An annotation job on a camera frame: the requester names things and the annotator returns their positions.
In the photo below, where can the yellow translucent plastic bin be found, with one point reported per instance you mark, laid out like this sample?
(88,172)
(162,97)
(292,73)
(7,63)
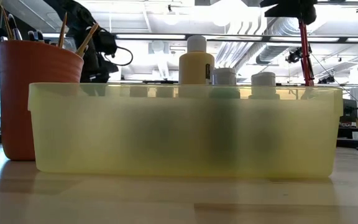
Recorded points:
(182,137)

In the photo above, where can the green paint bottle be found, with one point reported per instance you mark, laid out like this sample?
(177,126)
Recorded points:
(224,76)

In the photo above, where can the grey ribbed air duct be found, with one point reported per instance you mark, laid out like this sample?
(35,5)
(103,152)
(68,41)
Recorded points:
(272,53)

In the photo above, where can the red desk lamp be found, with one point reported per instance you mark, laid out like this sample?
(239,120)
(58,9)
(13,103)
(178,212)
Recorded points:
(304,56)

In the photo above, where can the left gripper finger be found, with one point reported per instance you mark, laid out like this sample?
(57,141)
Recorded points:
(98,77)

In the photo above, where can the orange plastic cup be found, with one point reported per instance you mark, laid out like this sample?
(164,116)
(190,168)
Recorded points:
(20,93)

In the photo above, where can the large yellow paint bottle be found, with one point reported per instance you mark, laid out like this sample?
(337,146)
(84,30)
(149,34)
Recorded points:
(196,67)

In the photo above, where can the long ceiling light strip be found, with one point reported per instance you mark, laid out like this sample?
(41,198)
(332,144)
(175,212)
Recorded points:
(151,36)

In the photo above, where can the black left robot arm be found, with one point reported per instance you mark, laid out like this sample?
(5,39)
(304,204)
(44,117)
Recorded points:
(73,12)

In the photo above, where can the black ceiling spotlight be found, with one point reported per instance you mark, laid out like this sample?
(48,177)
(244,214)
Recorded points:
(294,56)

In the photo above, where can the small white paint bottle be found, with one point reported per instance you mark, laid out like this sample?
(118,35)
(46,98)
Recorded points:
(263,79)

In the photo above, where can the black monitor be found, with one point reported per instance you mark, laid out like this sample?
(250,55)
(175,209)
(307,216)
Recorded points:
(350,110)

